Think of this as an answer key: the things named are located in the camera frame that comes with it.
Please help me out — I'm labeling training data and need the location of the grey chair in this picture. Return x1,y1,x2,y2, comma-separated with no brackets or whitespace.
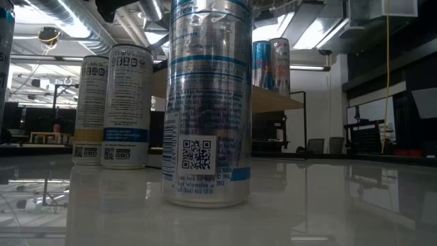
329,136,346,154
307,138,325,154

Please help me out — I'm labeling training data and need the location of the grey rectangular ceiling duct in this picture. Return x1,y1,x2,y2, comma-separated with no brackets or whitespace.
279,3,346,51

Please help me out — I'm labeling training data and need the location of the white Celsius can blue logo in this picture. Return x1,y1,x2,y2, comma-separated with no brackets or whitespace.
0,0,16,133

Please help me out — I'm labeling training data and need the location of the ceiling tube light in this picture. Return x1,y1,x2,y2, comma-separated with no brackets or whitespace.
289,64,331,72

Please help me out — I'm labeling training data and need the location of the wooden crate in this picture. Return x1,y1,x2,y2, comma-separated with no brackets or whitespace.
29,131,71,144

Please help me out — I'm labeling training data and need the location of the black perforated rack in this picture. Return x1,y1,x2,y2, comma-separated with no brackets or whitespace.
343,119,386,154

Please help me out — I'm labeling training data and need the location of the white Celsius can blue band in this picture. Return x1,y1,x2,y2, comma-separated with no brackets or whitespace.
101,43,154,171

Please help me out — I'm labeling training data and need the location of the silver spiral ceiling duct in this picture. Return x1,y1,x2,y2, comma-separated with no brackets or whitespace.
20,0,117,55

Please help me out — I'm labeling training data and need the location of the white Celsius Peach Vibe can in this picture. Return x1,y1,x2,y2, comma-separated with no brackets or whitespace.
269,37,291,98

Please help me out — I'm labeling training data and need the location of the grey angled panel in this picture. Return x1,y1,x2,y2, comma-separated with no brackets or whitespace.
411,87,437,120

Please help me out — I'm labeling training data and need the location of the blue silver Red Bull can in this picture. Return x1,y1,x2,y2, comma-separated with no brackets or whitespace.
160,0,253,208
251,40,273,90

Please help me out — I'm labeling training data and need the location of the red bin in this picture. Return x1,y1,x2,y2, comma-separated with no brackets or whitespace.
392,149,424,158

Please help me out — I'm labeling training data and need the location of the yellow cable with black bead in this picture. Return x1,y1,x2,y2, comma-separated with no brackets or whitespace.
380,0,391,154

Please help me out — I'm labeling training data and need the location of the wooden tray with black handles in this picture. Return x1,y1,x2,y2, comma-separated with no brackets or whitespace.
152,66,307,153

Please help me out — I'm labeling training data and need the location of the black cart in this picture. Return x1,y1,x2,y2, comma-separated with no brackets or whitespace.
252,114,290,153

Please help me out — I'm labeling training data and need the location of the white Celsius can yellow band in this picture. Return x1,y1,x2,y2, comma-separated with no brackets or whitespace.
72,55,110,167

